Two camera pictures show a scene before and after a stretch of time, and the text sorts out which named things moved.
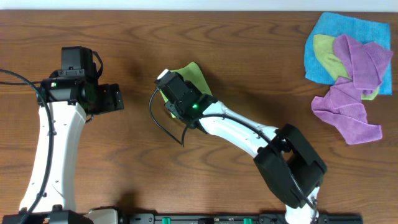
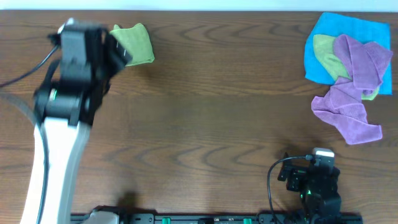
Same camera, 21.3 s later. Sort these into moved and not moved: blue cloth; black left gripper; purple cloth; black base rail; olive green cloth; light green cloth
Moved: light green cloth; black left gripper
Not moved: blue cloth; black base rail; olive green cloth; purple cloth
